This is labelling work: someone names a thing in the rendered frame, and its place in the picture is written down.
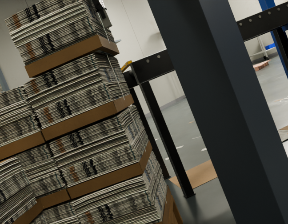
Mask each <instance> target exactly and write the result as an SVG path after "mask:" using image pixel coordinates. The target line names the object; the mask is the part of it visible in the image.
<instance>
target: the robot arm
mask: <svg viewBox="0 0 288 224"><path fill-rule="evenodd" d="M92 1H93V3H94V6H95V8H96V9H97V10H96V12H98V13H99V15H100V18H101V20H102V22H103V25H104V27H105V29H107V28H109V27H111V26H112V23H111V21H110V19H109V16H108V14H107V12H106V10H107V8H105V6H104V3H103V1H102V0H92Z"/></svg>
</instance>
